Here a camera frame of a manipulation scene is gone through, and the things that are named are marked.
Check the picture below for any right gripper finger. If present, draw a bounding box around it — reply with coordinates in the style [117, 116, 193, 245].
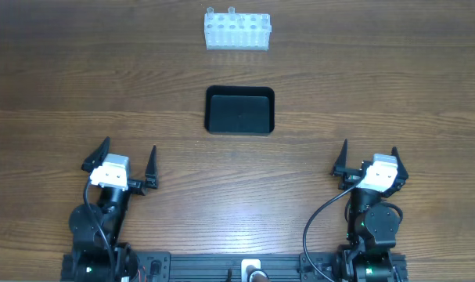
[330, 139, 349, 176]
[390, 146, 410, 185]

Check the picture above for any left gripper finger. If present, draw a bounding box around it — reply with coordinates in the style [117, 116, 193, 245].
[81, 136, 112, 174]
[144, 144, 160, 190]

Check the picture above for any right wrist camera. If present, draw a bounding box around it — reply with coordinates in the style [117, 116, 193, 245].
[364, 153, 399, 193]

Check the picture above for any black cable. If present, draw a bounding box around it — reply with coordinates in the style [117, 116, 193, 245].
[82, 178, 119, 282]
[302, 175, 367, 282]

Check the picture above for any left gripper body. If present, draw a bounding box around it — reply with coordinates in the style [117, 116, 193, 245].
[125, 176, 149, 197]

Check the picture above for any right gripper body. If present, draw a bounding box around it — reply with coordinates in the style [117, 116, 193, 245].
[338, 159, 374, 192]

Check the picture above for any mounting rail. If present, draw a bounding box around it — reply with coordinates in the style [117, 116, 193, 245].
[60, 251, 408, 282]

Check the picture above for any black tray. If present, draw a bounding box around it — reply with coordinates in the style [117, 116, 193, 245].
[203, 85, 276, 137]

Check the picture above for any white test tube rack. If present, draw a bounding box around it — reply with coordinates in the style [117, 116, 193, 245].
[203, 11, 273, 52]

